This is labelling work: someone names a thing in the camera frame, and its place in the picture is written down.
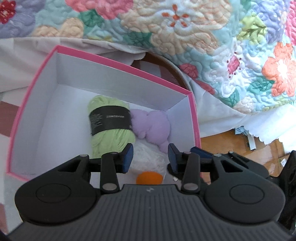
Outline white tissue packet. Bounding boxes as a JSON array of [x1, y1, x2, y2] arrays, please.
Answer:
[[129, 138, 168, 182]]

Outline green yarn skein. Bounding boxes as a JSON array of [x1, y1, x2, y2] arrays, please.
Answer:
[[87, 95, 135, 158]]

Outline orange makeup sponge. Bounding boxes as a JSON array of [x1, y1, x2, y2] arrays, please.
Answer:
[[136, 171, 163, 185]]

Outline purple plush toy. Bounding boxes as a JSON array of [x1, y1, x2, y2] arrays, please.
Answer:
[[130, 109, 171, 153]]

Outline paper scraps under bed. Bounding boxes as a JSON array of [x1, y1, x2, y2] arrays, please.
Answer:
[[234, 126, 289, 176]]

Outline pink cardboard box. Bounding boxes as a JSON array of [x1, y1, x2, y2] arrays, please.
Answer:
[[6, 45, 200, 181]]

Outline floral quilted bedspread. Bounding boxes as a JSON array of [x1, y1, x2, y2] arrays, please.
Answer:
[[1, 1, 295, 114]]

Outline striped checked rug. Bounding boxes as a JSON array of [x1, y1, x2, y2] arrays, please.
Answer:
[[0, 52, 193, 232]]

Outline white bed skirt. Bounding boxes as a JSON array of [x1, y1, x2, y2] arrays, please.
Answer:
[[1, 37, 295, 152]]

